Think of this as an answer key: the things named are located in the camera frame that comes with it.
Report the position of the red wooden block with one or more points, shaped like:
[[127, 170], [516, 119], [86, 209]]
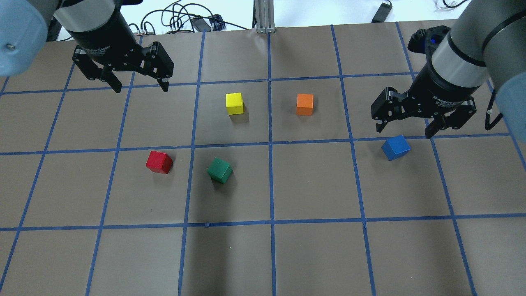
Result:
[[159, 162]]

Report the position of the green wooden block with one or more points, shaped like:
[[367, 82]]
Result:
[[220, 170]]

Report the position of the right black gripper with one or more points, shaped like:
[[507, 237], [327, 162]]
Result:
[[439, 93]]

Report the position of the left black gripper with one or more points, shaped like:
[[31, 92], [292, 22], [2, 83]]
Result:
[[107, 42]]

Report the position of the aluminium frame post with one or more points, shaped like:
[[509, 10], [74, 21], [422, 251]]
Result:
[[263, 16]]

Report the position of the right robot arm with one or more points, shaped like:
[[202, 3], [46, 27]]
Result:
[[486, 42]]

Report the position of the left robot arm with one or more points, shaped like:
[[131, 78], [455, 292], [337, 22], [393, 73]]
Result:
[[25, 25]]

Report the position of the black power adapter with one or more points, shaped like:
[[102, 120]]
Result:
[[382, 12]]

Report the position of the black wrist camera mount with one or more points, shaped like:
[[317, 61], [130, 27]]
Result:
[[426, 41]]

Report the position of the blue wooden block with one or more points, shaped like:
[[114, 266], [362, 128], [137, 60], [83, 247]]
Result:
[[396, 147]]

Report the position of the yellow wooden block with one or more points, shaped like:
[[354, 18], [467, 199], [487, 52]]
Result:
[[234, 103]]

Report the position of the orange wooden block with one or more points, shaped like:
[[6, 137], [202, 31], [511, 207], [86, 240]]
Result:
[[304, 105]]

